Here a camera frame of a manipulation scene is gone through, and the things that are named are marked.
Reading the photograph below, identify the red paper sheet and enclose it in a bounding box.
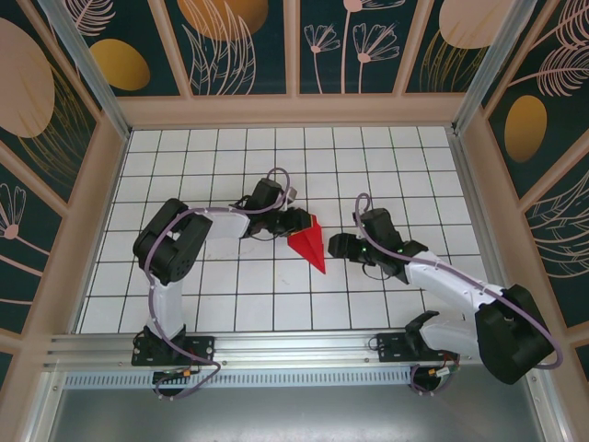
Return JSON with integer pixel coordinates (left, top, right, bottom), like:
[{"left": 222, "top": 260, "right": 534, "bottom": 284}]
[{"left": 285, "top": 213, "right": 329, "bottom": 275}]

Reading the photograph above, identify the grey metal sheet panel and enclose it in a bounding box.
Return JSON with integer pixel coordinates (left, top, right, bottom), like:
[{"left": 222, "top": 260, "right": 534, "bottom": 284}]
[{"left": 45, "top": 386, "right": 553, "bottom": 442}]

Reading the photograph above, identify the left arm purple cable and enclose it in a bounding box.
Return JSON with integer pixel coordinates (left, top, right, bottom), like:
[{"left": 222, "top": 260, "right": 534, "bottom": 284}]
[{"left": 143, "top": 167, "right": 296, "bottom": 402}]

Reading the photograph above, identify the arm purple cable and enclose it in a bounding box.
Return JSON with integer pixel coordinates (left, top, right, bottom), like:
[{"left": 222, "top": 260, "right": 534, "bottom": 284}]
[
  {"left": 355, "top": 192, "right": 565, "bottom": 397},
  {"left": 143, "top": 167, "right": 296, "bottom": 402}
]

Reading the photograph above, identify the aluminium side rail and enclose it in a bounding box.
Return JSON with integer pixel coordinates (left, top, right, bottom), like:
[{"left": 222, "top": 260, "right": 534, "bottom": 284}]
[{"left": 446, "top": 127, "right": 519, "bottom": 329}]

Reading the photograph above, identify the long aluminium mounting rail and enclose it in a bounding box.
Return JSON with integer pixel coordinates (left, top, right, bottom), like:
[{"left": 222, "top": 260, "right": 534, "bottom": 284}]
[{"left": 43, "top": 325, "right": 551, "bottom": 369}]

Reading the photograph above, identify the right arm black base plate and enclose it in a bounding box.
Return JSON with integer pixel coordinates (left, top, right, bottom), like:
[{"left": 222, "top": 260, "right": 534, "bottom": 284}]
[{"left": 375, "top": 331, "right": 460, "bottom": 364}]

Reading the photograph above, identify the slotted grey cable duct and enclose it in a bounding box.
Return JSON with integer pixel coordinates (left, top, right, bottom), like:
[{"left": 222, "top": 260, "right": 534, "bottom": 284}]
[{"left": 64, "top": 366, "right": 415, "bottom": 389}]

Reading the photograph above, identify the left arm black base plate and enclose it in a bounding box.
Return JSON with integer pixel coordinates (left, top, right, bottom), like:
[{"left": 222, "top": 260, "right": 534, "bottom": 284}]
[{"left": 132, "top": 334, "right": 216, "bottom": 367}]

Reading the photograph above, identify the aluminium frame post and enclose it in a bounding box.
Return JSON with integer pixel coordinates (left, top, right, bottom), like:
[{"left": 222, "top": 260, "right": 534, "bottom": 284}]
[
  {"left": 453, "top": 0, "right": 551, "bottom": 134},
  {"left": 36, "top": 0, "right": 133, "bottom": 142}
]

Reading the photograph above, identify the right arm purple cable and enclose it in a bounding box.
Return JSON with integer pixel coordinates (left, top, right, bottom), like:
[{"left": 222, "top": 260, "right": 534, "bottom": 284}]
[{"left": 355, "top": 192, "right": 565, "bottom": 397}]

